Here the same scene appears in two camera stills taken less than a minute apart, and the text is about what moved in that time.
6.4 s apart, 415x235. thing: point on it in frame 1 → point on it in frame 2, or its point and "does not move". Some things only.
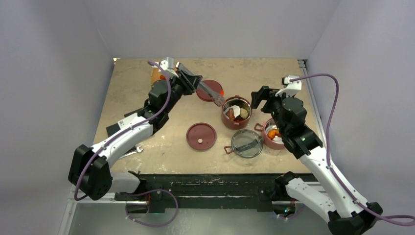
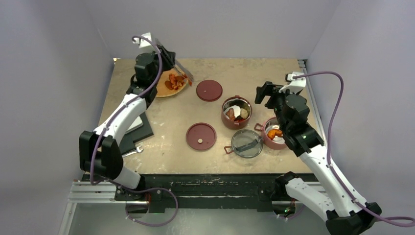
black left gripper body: [177, 89] → [165, 63]
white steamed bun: [243, 113] does not move
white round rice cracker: [236, 110] does not move
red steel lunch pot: [272, 137] does not move
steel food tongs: [215, 95] → [179, 68]
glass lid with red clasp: [246, 143] does not move
